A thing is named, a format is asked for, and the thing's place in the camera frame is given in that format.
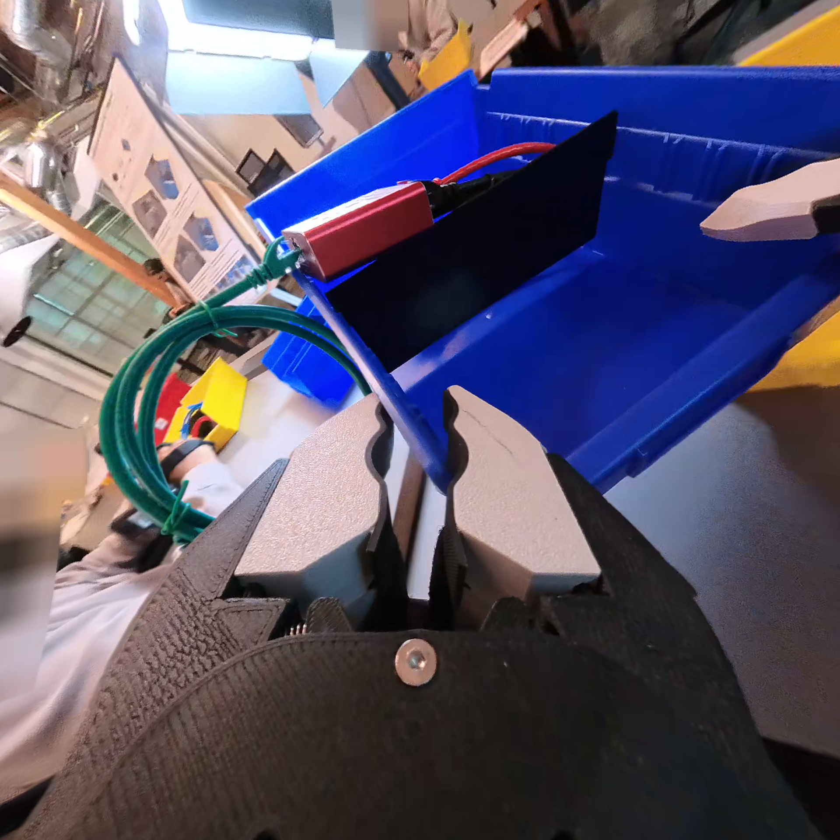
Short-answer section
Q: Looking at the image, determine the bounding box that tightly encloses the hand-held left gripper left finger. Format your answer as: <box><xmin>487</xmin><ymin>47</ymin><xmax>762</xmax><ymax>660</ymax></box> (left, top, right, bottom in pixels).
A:
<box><xmin>233</xmin><ymin>394</ymin><xmax>411</xmax><ymax>634</ymax></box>

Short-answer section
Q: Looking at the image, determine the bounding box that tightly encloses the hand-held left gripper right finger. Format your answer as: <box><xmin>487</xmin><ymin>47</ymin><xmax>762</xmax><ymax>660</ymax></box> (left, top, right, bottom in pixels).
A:
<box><xmin>430</xmin><ymin>386</ymin><xmax>602</xmax><ymax>631</ymax></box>

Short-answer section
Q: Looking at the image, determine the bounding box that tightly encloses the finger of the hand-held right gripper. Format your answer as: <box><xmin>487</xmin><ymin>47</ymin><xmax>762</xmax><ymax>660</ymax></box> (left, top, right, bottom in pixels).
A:
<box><xmin>700</xmin><ymin>157</ymin><xmax>840</xmax><ymax>242</ymax></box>

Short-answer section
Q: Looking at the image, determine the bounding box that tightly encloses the yellow plastic bin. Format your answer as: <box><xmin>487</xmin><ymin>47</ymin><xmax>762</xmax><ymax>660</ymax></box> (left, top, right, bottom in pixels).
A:
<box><xmin>418</xmin><ymin>20</ymin><xmax>475</xmax><ymax>91</ymax></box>
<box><xmin>735</xmin><ymin>7</ymin><xmax>840</xmax><ymax>395</ymax></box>
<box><xmin>164</xmin><ymin>357</ymin><xmax>249</xmax><ymax>454</ymax></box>

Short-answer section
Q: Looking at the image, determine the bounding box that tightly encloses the blue plastic bin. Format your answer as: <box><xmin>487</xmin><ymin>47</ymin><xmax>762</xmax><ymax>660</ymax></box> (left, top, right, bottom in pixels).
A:
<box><xmin>262</xmin><ymin>295</ymin><xmax>358</xmax><ymax>408</ymax></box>
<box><xmin>244</xmin><ymin>66</ymin><xmax>840</xmax><ymax>494</ymax></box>

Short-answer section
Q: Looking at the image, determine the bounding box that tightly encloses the green ethernet cable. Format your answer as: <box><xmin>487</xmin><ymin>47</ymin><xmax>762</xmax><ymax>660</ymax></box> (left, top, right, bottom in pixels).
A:
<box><xmin>98</xmin><ymin>235</ymin><xmax>371</xmax><ymax>546</ymax></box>

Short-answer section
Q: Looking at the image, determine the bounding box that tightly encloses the red ethernet cable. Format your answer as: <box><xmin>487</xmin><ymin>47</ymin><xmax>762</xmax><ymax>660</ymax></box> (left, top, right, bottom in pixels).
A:
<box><xmin>397</xmin><ymin>142</ymin><xmax>557</xmax><ymax>188</ymax></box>

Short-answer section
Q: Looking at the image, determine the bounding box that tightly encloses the red ethernet splitter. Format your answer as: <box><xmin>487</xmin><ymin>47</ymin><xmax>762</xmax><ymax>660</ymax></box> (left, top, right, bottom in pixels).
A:
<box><xmin>281</xmin><ymin>182</ymin><xmax>435</xmax><ymax>283</ymax></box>

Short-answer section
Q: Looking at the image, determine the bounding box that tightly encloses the black ethernet cable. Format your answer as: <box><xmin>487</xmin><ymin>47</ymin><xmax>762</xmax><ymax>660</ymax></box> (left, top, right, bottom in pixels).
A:
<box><xmin>420</xmin><ymin>169</ymin><xmax>526</xmax><ymax>217</ymax></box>

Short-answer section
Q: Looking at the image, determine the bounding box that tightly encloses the grey desk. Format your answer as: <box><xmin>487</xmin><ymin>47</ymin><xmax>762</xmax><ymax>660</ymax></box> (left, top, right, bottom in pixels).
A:
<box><xmin>223</xmin><ymin>367</ymin><xmax>840</xmax><ymax>762</ymax></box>

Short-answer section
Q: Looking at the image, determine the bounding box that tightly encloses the red plastic bin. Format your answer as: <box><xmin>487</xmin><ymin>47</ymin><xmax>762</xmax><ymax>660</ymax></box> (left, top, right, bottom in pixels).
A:
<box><xmin>154</xmin><ymin>373</ymin><xmax>191</xmax><ymax>444</ymax></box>

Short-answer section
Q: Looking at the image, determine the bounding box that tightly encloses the dark bin divider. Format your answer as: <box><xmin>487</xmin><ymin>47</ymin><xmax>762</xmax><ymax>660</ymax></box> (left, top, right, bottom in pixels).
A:
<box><xmin>325</xmin><ymin>110</ymin><xmax>619</xmax><ymax>374</ymax></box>

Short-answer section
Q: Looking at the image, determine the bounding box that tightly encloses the light panel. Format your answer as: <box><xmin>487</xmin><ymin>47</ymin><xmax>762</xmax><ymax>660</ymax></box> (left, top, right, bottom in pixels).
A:
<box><xmin>121</xmin><ymin>0</ymin><xmax>368</xmax><ymax>119</ymax></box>

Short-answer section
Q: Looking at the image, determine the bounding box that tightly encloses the instruction board with wooden frame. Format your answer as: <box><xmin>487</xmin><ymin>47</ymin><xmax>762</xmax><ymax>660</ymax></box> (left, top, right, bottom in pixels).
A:
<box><xmin>87</xmin><ymin>58</ymin><xmax>263</xmax><ymax>303</ymax></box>

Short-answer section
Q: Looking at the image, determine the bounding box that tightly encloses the silver ventilation duct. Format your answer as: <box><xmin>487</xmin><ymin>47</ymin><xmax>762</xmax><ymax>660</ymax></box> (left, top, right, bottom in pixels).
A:
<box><xmin>0</xmin><ymin>0</ymin><xmax>86</xmax><ymax>217</ymax></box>

